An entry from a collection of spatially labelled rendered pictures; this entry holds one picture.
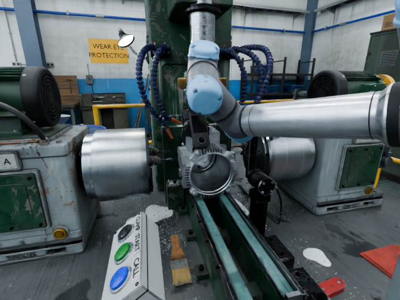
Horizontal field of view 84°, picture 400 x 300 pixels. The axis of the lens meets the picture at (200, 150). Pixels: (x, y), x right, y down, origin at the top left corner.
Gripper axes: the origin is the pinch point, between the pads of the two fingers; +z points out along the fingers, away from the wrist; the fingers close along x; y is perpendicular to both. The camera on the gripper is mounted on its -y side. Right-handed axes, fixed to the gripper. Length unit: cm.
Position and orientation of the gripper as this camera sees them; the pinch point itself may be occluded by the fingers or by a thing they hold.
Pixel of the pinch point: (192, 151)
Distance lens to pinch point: 77.3
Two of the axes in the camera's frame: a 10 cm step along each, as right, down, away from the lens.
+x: -9.7, 0.7, -2.2
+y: -2.0, -7.3, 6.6
